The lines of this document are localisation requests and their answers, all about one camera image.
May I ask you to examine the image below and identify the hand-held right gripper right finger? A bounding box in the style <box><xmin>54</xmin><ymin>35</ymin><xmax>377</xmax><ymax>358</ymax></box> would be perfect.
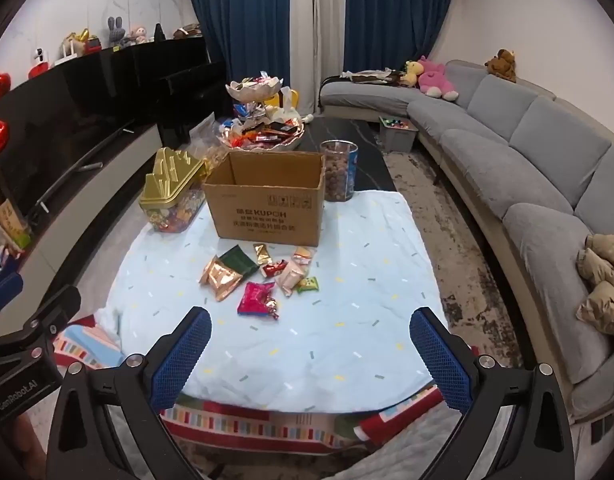
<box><xmin>408</xmin><ymin>306</ymin><xmax>575</xmax><ymax>480</ymax></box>

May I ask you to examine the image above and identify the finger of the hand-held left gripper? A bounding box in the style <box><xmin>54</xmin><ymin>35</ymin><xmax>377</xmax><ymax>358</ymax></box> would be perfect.
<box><xmin>14</xmin><ymin>285</ymin><xmax>82</xmax><ymax>347</ymax></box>
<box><xmin>0</xmin><ymin>271</ymin><xmax>25</xmax><ymax>318</ymax></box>

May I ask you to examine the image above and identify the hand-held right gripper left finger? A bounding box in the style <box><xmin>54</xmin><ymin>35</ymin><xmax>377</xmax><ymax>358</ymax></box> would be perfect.
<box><xmin>46</xmin><ymin>306</ymin><xmax>214</xmax><ymax>480</ymax></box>

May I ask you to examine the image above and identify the dark green snack packet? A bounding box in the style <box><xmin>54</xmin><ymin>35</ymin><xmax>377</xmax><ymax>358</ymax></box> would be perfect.
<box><xmin>219</xmin><ymin>245</ymin><xmax>258</xmax><ymax>277</ymax></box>

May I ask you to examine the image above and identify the brown cardboard box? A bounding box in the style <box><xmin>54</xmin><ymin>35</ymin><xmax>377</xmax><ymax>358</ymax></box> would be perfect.
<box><xmin>202</xmin><ymin>151</ymin><xmax>327</xmax><ymax>247</ymax></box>

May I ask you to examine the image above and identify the pile of assorted wrapped snacks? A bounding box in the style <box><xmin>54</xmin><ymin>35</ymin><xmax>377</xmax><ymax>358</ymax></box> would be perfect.
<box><xmin>219</xmin><ymin>110</ymin><xmax>305</xmax><ymax>152</ymax></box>

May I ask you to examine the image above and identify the pile of colourful boxes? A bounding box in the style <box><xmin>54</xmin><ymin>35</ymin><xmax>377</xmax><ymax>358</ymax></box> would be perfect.
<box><xmin>0</xmin><ymin>199</ymin><xmax>32</xmax><ymax>291</ymax></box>

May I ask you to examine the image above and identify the rose gold snack packet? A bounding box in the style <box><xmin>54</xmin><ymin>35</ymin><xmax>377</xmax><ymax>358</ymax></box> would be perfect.
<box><xmin>199</xmin><ymin>255</ymin><xmax>245</xmax><ymax>303</ymax></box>

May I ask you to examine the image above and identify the colourful striped mat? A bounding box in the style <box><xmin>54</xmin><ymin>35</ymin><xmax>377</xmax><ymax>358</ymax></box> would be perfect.
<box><xmin>52</xmin><ymin>315</ymin><xmax>445</xmax><ymax>453</ymax></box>

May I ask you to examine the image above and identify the magenta snack packet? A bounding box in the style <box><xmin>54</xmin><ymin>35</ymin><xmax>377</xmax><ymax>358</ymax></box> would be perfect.
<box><xmin>237</xmin><ymin>281</ymin><xmax>277</xmax><ymax>317</ymax></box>

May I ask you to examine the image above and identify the patterned rug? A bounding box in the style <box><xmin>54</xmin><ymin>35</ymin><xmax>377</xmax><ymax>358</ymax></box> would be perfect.
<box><xmin>382</xmin><ymin>152</ymin><xmax>533</xmax><ymax>361</ymax></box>

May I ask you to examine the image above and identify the red snack packet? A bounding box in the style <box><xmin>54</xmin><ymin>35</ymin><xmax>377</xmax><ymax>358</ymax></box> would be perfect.
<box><xmin>259</xmin><ymin>259</ymin><xmax>289</xmax><ymax>279</ymax></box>

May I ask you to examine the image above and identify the pale pink snack packet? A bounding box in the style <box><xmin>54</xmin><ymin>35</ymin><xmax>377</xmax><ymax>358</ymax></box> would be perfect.
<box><xmin>277</xmin><ymin>262</ymin><xmax>308</xmax><ymax>297</ymax></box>

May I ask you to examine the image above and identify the black television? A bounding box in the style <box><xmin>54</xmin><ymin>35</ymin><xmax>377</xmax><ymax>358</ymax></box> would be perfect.
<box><xmin>0</xmin><ymin>55</ymin><xmax>138</xmax><ymax>201</ymax></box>

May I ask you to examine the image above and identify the gold-lidded candy jar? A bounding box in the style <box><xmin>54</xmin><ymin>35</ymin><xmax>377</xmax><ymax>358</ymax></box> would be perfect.
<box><xmin>138</xmin><ymin>147</ymin><xmax>208</xmax><ymax>233</ymax></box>

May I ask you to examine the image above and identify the beige puffy jacket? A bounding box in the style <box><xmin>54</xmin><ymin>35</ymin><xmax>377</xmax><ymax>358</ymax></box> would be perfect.
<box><xmin>576</xmin><ymin>234</ymin><xmax>614</xmax><ymax>343</ymax></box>

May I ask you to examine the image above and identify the clear jar of brown balls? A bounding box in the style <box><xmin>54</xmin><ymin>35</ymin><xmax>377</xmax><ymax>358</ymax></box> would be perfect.
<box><xmin>319</xmin><ymin>140</ymin><xmax>359</xmax><ymax>203</ymax></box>

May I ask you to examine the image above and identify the grey sectional sofa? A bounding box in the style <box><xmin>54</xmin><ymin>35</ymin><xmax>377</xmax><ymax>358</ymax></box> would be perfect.
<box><xmin>319</xmin><ymin>60</ymin><xmax>614</xmax><ymax>441</ymax></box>

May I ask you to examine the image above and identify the clear plastic bag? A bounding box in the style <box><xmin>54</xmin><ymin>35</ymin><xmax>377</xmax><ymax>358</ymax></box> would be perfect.
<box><xmin>189</xmin><ymin>115</ymin><xmax>233</xmax><ymax>171</ymax></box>

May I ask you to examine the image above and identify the grey storage bin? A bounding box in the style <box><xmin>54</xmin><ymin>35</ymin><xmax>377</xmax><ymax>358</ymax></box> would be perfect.
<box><xmin>378</xmin><ymin>116</ymin><xmax>419</xmax><ymax>153</ymax></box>

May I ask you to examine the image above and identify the gold and white toy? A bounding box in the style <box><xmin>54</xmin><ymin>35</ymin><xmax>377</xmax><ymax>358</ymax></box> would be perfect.
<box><xmin>62</xmin><ymin>30</ymin><xmax>100</xmax><ymax>58</ymax></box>

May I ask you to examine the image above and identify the pink plush toy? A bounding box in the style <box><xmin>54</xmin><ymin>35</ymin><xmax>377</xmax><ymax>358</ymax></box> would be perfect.
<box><xmin>417</xmin><ymin>56</ymin><xmax>460</xmax><ymax>101</ymax></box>

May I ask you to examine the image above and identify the grey bunny plush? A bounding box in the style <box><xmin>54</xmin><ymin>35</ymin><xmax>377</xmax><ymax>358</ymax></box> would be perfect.
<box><xmin>107</xmin><ymin>16</ymin><xmax>128</xmax><ymax>48</ymax></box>

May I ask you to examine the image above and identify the yellow chair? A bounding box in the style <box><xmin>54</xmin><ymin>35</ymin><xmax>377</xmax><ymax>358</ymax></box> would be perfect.
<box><xmin>264</xmin><ymin>89</ymin><xmax>300</xmax><ymax>109</ymax></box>

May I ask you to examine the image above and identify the tiered lotus-shaped snack stand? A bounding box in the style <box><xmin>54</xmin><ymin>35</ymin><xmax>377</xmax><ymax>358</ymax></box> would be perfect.
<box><xmin>214</xmin><ymin>74</ymin><xmax>308</xmax><ymax>153</ymax></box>

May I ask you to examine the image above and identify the brown plush toy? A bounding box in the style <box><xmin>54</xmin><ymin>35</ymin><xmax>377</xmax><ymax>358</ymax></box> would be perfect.
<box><xmin>484</xmin><ymin>49</ymin><xmax>517</xmax><ymax>83</ymax></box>

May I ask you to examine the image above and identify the blue curtain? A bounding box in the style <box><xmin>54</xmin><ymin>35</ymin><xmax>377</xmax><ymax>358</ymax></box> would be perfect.
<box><xmin>184</xmin><ymin>0</ymin><xmax>293</xmax><ymax>106</ymax></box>
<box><xmin>343</xmin><ymin>0</ymin><xmax>458</xmax><ymax>76</ymax></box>

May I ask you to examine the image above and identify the white sheer curtain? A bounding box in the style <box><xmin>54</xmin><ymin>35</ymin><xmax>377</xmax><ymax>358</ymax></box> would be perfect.
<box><xmin>289</xmin><ymin>0</ymin><xmax>347</xmax><ymax>116</ymax></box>

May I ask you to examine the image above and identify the white and red camera toy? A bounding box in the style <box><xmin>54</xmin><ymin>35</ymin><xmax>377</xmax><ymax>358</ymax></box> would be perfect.
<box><xmin>29</xmin><ymin>49</ymin><xmax>52</xmax><ymax>78</ymax></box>

